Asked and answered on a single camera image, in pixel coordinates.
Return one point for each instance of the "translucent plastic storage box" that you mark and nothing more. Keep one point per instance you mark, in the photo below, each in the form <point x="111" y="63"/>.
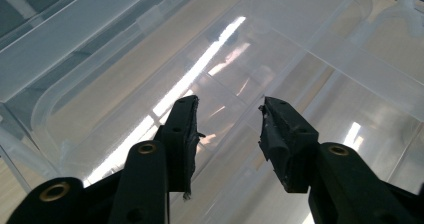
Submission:
<point x="116" y="67"/>

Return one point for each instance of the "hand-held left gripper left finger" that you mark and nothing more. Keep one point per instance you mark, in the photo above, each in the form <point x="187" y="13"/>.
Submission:
<point x="180" y="150"/>

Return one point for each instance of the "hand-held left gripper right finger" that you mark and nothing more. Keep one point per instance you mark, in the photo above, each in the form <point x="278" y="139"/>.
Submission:
<point x="286" y="144"/>

